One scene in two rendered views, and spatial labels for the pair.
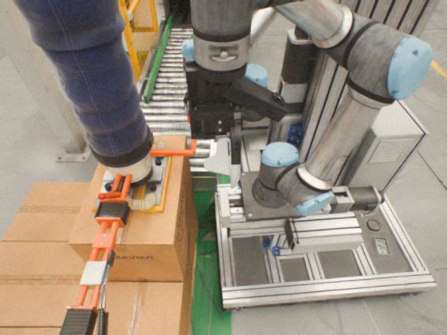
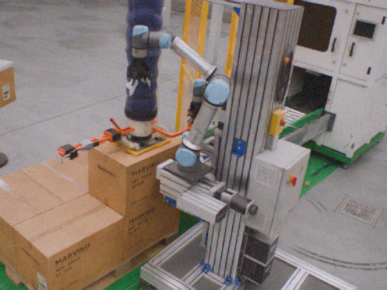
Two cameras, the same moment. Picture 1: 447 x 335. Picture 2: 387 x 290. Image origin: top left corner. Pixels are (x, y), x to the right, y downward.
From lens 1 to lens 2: 2.02 m
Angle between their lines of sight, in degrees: 36
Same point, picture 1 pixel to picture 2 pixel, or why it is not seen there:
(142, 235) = (117, 157)
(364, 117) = (203, 109)
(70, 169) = not seen: hidden behind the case
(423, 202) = not seen: outside the picture
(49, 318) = (54, 190)
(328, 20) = (199, 66)
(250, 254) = (187, 261)
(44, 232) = (83, 161)
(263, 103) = (144, 70)
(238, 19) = (137, 45)
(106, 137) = (130, 99)
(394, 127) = (271, 159)
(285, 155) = not seen: hidden behind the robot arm
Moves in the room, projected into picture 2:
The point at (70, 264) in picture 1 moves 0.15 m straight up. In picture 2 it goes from (81, 179) to (81, 161)
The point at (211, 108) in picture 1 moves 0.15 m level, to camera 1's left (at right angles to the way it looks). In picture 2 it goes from (133, 68) to (114, 61)
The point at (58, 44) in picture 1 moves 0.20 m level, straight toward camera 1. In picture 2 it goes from (128, 51) to (119, 59)
